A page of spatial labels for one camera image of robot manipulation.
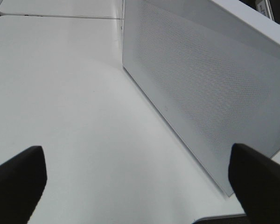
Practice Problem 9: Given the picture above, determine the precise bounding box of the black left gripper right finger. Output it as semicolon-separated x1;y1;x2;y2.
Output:
228;143;280;224

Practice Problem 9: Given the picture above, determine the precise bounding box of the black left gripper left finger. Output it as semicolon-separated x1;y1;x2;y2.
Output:
0;146;47;224

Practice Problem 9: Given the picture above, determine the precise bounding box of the white microwave door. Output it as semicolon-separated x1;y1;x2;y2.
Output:
123;0;280;195

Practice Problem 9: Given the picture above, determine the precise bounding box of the white microwave oven body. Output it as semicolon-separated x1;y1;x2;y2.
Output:
122;0;280;29

